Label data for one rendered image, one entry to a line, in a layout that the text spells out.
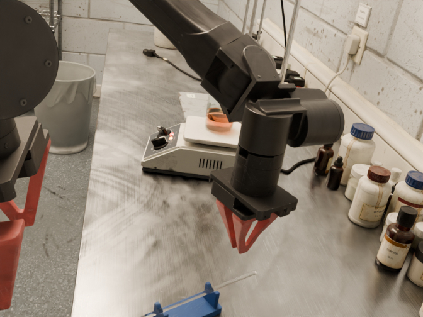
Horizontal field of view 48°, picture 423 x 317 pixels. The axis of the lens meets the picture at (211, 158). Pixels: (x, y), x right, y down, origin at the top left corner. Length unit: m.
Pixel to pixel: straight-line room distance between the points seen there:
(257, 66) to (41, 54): 0.35
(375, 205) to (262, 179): 0.40
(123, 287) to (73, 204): 1.55
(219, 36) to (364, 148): 0.54
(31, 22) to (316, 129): 0.40
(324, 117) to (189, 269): 0.31
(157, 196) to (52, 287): 0.98
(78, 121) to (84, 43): 0.91
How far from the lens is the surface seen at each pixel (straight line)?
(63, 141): 2.61
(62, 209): 2.21
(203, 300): 0.68
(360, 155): 1.04
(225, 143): 0.94
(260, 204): 0.56
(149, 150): 0.99
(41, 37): 0.25
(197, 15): 0.61
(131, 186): 0.93
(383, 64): 1.26
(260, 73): 0.56
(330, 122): 0.59
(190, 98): 1.37
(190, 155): 0.94
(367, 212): 0.93
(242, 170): 0.56
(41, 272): 1.89
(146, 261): 0.75
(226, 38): 0.59
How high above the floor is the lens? 1.23
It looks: 27 degrees down
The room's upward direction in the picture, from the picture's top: 9 degrees clockwise
